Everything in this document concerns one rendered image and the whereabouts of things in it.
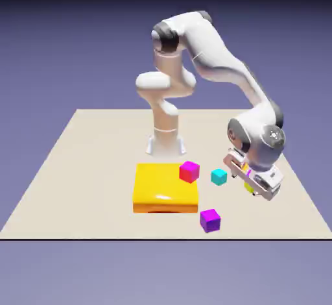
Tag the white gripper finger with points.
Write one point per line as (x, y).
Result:
(234, 175)
(255, 193)

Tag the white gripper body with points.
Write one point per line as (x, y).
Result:
(240, 168)

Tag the small yellow cube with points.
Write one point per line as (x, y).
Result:
(248, 187)

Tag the small purple cube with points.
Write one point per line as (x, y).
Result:
(210, 220)

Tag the small magenta cube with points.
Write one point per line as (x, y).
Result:
(189, 172)

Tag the small cyan cube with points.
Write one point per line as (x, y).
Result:
(219, 176)

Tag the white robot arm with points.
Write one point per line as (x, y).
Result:
(215, 55)

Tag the large yellow box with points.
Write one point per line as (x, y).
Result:
(160, 185)

